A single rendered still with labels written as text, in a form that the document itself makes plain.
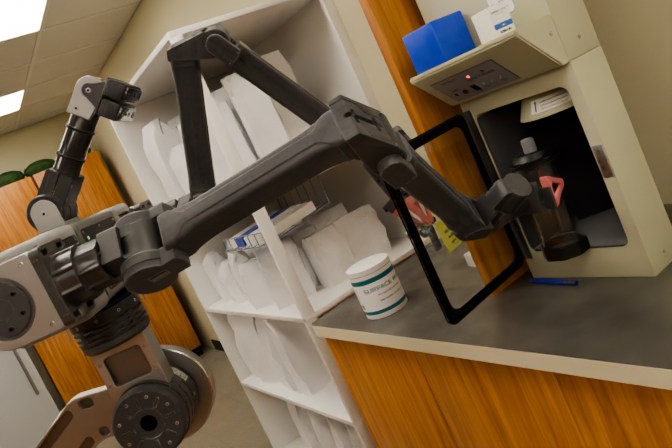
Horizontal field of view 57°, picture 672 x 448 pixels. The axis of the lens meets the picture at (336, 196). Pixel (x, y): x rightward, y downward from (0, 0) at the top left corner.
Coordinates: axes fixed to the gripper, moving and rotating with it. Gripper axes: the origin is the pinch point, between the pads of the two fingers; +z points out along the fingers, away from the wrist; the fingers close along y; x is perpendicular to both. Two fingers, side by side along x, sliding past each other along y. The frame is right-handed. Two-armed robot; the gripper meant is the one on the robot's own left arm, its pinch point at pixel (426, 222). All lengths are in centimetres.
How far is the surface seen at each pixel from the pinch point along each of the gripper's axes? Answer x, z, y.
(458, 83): -13.9, -18.0, -21.9
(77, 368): 5, -126, 458
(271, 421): -19, 11, 212
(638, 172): -25.9, 20.4, -30.5
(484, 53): -9.3, -16.2, -35.0
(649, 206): -25.1, 27.1, -27.4
